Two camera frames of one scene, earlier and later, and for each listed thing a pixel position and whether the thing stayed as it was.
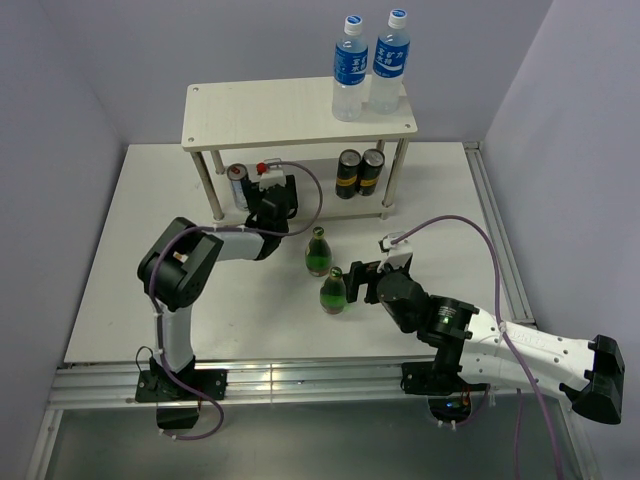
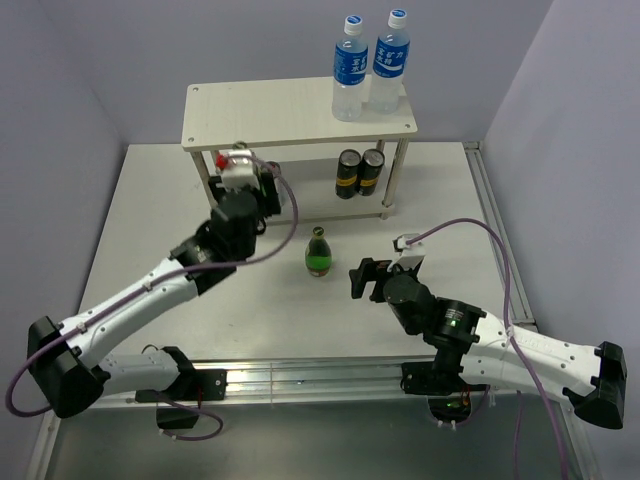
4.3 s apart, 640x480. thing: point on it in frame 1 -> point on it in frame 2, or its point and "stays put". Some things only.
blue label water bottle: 351,60 stays put
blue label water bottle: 390,64 stays put
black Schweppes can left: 347,173 stays put
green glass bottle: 318,253 stays put
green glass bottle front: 333,293 -> 260,171
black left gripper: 253,195 -> 269,205
